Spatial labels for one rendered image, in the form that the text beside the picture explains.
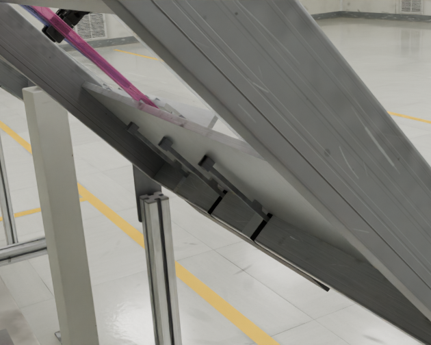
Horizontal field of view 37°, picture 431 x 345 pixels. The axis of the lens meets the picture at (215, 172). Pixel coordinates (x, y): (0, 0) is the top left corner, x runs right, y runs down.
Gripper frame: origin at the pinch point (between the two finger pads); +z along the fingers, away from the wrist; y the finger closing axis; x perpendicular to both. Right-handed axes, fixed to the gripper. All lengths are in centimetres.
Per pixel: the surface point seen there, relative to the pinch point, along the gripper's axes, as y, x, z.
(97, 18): -695, 248, -207
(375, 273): 72, 18, 12
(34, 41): 21.1, -7.8, 8.5
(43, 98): 0.5, 5.9, 11.0
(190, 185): 33.1, 19.9, 10.7
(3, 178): -124, 59, 27
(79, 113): 21.5, 4.0, 11.9
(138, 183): 16.3, 22.6, 13.3
